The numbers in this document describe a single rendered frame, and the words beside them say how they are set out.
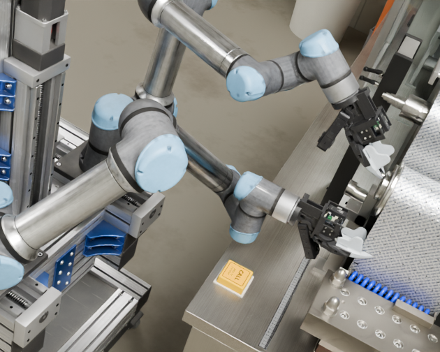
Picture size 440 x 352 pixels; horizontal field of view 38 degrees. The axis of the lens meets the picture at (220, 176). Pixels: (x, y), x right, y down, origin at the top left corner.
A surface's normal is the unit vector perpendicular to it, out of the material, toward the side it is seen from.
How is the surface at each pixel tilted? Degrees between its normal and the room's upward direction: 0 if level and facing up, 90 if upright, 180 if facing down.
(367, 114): 90
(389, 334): 0
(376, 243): 90
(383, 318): 0
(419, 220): 88
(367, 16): 90
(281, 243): 0
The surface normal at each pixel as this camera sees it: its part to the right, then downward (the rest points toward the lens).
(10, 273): 0.23, 0.73
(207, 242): 0.25, -0.74
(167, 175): 0.46, 0.60
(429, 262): -0.41, 0.50
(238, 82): -0.72, 0.29
